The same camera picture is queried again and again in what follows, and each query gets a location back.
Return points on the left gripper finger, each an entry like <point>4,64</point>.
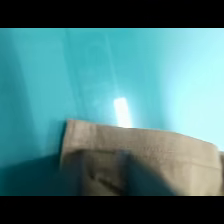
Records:
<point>143,180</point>

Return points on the brown shirt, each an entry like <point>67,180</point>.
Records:
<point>173,150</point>

